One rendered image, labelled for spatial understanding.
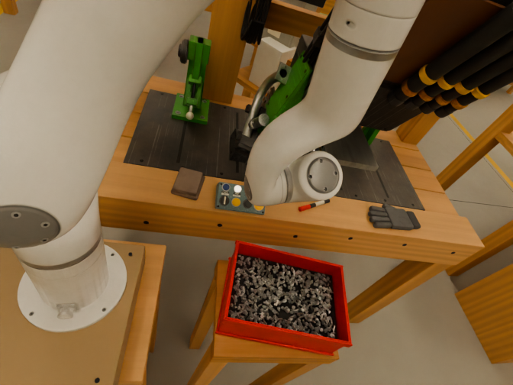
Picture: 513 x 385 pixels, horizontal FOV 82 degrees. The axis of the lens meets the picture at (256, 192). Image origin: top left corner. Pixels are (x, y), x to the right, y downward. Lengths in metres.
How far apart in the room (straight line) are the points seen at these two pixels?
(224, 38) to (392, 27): 0.90
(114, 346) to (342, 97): 0.59
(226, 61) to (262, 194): 0.84
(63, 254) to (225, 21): 0.94
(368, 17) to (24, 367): 0.72
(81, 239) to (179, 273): 1.29
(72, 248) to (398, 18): 0.50
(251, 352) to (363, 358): 1.18
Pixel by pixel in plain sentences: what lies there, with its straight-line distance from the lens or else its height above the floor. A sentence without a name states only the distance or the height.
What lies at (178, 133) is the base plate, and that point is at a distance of 1.10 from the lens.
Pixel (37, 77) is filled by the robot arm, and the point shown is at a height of 1.43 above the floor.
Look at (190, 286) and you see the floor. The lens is 1.74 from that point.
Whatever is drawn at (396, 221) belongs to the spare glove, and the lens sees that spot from 1.13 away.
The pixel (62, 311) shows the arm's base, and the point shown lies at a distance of 0.67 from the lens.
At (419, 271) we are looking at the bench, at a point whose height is 0.66.
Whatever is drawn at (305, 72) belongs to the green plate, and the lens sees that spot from 0.88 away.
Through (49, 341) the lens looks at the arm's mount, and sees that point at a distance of 0.70.
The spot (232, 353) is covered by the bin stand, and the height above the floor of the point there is 0.80.
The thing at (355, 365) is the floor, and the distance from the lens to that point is 1.91.
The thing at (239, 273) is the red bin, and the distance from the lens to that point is 0.81.
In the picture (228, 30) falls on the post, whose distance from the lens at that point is 1.21.
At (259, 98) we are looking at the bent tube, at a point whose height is 1.08.
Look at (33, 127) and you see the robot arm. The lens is 0.32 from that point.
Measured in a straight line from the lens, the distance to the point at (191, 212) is 0.89.
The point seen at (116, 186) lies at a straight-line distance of 0.92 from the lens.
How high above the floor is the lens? 1.59
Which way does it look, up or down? 46 degrees down
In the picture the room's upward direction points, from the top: 23 degrees clockwise
